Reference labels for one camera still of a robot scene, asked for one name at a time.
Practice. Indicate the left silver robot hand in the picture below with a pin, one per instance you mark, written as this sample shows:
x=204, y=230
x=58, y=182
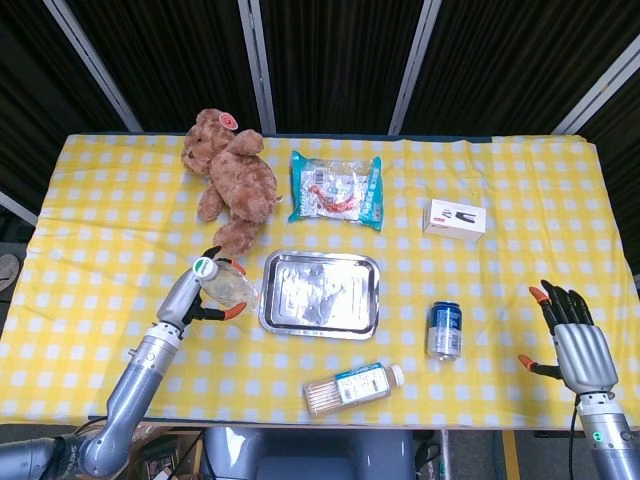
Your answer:
x=187, y=300

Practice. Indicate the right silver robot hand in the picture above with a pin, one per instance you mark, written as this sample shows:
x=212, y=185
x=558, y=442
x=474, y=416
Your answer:
x=582, y=350

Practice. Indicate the clear bottle green cap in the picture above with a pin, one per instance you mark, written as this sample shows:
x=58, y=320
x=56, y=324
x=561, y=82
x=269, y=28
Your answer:
x=227, y=285

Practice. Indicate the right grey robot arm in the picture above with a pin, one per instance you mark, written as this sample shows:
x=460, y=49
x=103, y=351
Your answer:
x=607, y=435

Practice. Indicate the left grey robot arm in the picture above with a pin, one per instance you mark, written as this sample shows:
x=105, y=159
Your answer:
x=130, y=395

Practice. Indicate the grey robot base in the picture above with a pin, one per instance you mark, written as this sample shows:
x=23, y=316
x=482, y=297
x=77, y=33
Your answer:
x=310, y=452

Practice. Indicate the silver metal tray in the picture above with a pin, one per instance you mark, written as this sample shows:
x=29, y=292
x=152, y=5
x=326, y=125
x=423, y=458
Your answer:
x=320, y=295

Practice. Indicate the beige drink bottle white cap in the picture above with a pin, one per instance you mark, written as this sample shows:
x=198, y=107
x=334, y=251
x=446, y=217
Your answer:
x=350, y=387

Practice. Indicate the yellow white checkered tablecloth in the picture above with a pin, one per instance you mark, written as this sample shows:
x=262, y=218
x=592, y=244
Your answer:
x=100, y=240

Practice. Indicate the brown teddy bear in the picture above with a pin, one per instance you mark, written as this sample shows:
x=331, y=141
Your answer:
x=232, y=180

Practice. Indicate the blue silver drink can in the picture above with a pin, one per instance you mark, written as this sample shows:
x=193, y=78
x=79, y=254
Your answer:
x=444, y=330

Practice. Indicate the brown cardboard box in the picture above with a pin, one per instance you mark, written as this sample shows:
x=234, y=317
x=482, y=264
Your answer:
x=165, y=450

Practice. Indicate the grey shoe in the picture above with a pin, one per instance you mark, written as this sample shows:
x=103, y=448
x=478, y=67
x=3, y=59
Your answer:
x=7, y=270

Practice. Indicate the white stapler box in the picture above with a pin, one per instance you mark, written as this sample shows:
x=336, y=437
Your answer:
x=454, y=219

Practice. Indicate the teal instant noodle packet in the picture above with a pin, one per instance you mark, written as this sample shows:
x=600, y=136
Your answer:
x=337, y=192

